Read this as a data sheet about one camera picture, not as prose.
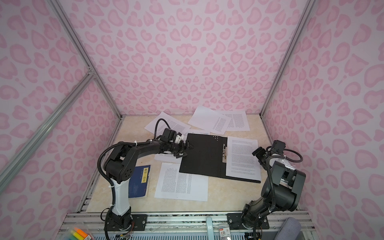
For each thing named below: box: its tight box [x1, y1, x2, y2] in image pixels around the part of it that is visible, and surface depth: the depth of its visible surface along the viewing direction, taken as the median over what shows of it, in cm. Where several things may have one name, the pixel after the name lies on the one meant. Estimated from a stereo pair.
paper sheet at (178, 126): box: [144, 111, 191, 135], surface depth 116 cm
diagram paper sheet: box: [185, 128, 211, 135], surface depth 112 cm
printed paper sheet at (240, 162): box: [225, 136, 261, 181], surface depth 97 cm
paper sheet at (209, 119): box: [187, 105, 232, 135], surface depth 120 cm
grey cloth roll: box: [274, 217, 302, 240], surface depth 70 cm
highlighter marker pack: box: [62, 224, 95, 240], surface depth 71 cm
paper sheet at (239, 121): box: [215, 110, 250, 132], surface depth 120 cm
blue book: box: [128, 165, 151, 198], surface depth 86 cm
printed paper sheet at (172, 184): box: [154, 162, 209, 202], surface depth 87 cm
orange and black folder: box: [179, 133, 262, 183], surface depth 97 cm
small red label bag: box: [217, 223, 231, 238], surface depth 70 cm
